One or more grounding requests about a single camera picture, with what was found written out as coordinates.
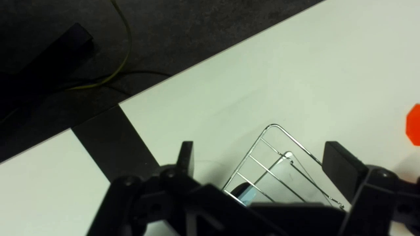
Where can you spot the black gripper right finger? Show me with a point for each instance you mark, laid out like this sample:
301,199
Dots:
377,196

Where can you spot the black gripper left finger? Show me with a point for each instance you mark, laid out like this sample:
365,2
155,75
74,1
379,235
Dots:
171,197

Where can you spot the metal wire oven rack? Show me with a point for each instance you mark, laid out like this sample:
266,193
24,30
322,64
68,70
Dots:
284,171

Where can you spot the black tape strip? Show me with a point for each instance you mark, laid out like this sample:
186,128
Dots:
115,146

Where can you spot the orange octagon sticker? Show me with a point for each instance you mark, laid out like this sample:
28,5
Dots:
413,125

